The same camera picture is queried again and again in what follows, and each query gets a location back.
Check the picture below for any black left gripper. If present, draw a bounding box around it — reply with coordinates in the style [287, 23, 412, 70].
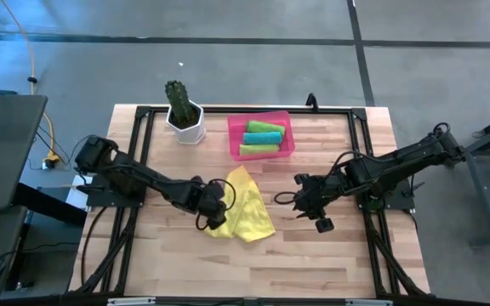
[180, 179, 230, 231]

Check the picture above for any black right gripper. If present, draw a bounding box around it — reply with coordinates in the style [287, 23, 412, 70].
[293, 172, 351, 235]

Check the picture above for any yellow microfiber towel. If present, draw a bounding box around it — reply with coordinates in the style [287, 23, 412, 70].
[204, 165, 276, 244]

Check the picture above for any lime green microfiber towel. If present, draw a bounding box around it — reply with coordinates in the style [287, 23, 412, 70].
[238, 143, 281, 156]

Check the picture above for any teal microfiber towel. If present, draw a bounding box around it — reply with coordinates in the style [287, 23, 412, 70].
[242, 131, 283, 146]

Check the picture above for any pink plastic basket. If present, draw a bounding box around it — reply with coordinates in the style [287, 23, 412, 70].
[226, 110, 296, 163]

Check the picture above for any black clamp hook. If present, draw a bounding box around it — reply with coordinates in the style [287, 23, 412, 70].
[305, 92, 320, 112]

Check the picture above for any green cactus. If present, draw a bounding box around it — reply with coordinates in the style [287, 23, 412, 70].
[163, 79, 199, 124]

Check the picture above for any white paper sheet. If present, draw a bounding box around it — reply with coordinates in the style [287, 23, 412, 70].
[65, 174, 94, 210]

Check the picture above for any yellow power plug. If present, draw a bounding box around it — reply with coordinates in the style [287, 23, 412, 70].
[42, 152, 62, 171]

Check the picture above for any dark grey desk top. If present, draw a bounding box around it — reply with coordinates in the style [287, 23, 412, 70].
[0, 93, 49, 213]

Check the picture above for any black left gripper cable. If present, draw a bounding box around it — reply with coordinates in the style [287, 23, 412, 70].
[195, 178, 237, 232]

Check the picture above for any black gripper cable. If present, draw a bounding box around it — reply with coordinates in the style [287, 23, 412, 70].
[195, 178, 237, 232]
[273, 190, 300, 207]

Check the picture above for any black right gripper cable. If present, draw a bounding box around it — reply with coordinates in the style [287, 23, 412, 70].
[273, 190, 300, 207]

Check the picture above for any black aluminium table frame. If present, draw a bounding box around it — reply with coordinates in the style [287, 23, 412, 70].
[68, 105, 431, 298]

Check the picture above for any silver metal bracket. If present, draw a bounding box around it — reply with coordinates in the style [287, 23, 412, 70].
[106, 297, 157, 306]
[345, 298, 394, 306]

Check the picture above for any black floor power cable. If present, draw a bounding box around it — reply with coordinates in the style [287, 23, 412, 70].
[34, 129, 97, 172]

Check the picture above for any orange floor cable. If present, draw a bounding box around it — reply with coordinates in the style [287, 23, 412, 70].
[0, 0, 61, 165]

